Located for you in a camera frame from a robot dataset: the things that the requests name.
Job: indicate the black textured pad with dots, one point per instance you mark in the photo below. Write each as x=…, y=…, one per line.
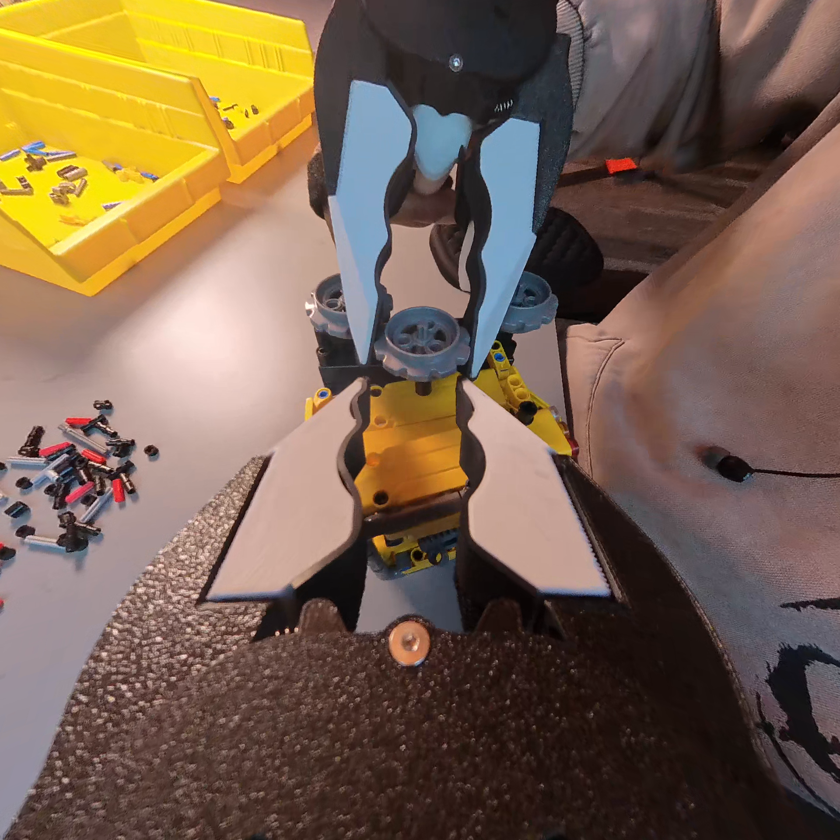
x=564, y=249

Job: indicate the person's right forearm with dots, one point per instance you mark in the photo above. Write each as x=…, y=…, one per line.
x=689, y=65

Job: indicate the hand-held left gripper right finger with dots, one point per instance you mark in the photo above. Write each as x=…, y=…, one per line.
x=531, y=525

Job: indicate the yellow plastic bin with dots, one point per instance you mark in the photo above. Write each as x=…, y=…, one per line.
x=275, y=39
x=151, y=229

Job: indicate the yellow toy brick vehicle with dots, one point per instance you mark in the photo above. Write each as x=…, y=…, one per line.
x=407, y=446

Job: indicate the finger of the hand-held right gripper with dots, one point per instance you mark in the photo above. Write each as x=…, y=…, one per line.
x=512, y=216
x=364, y=197

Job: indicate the pile of small brick pins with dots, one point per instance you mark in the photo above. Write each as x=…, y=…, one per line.
x=72, y=466

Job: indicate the scattered small mixed brick parts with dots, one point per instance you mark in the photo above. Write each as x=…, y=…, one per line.
x=65, y=177

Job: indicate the beige printed sweatshirt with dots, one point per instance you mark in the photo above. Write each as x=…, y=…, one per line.
x=722, y=394

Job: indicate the person's right hand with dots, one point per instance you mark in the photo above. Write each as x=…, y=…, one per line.
x=423, y=205

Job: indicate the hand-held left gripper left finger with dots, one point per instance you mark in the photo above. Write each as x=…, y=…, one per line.
x=289, y=525

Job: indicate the small red tag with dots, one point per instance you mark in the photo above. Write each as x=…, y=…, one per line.
x=620, y=165

